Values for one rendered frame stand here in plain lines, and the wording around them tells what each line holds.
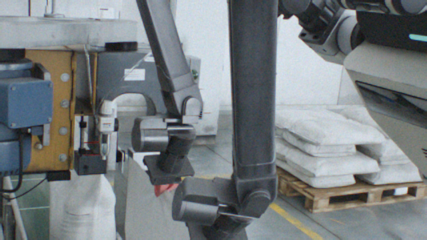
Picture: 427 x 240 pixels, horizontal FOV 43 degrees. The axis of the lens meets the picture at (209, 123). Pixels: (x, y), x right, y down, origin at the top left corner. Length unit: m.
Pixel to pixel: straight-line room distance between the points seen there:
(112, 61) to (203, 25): 3.88
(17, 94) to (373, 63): 0.71
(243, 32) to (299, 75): 6.02
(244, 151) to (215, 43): 4.62
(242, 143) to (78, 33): 0.66
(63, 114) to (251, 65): 0.85
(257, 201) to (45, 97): 0.55
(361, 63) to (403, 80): 0.14
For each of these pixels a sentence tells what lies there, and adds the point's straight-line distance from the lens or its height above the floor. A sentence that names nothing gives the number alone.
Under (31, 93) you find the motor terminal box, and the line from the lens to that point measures 1.14.
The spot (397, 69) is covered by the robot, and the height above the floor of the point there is 1.40.
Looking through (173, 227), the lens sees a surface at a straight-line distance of 1.17.
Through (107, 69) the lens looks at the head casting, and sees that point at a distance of 1.43.
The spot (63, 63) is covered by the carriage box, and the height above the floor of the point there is 1.31.
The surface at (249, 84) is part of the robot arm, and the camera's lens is 0.67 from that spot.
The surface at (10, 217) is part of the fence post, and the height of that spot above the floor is 0.67.
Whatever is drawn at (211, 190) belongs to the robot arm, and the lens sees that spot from 0.81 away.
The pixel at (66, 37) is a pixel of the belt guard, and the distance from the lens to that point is 1.27.
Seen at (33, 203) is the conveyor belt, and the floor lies 0.38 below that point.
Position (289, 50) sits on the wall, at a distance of 6.50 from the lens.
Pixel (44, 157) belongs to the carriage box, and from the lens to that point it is 1.45.
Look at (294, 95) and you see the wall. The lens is 6.65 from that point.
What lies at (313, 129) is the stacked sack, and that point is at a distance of 4.06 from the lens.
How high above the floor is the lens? 1.51
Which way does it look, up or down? 14 degrees down
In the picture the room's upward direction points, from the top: 5 degrees clockwise
